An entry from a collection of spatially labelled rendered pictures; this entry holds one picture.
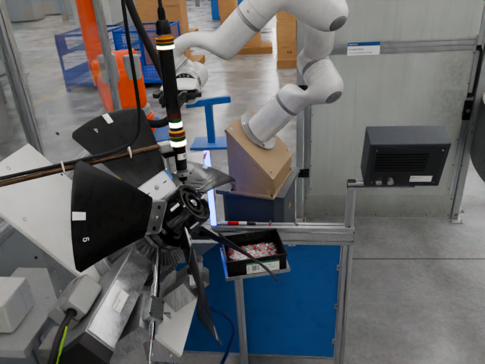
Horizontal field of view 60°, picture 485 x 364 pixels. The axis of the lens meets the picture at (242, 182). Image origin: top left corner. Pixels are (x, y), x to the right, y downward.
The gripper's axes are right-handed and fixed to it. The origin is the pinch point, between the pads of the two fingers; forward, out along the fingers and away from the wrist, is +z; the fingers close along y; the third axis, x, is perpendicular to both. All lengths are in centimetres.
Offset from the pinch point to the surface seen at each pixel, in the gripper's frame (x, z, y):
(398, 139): -24, -31, -67
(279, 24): -59, -749, -11
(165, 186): -22.3, 6.1, 3.2
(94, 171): -7.3, 28.4, 10.7
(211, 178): -30.2, -15.6, -5.3
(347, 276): -85, -35, -54
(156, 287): -37.8, 29.2, 1.4
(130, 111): -5.4, -8.7, 15.2
